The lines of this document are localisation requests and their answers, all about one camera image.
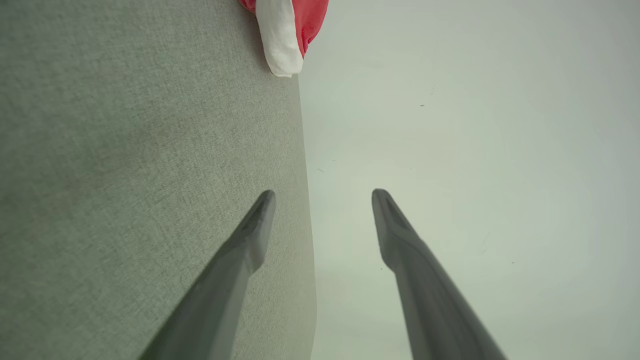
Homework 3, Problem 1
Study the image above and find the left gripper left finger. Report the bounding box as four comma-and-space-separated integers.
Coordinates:
139, 189, 277, 360

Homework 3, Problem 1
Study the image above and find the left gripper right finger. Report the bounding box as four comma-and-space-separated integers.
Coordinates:
371, 188, 507, 360

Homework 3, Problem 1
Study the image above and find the red white basketball jersey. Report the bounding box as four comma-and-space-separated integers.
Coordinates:
239, 0, 330, 78

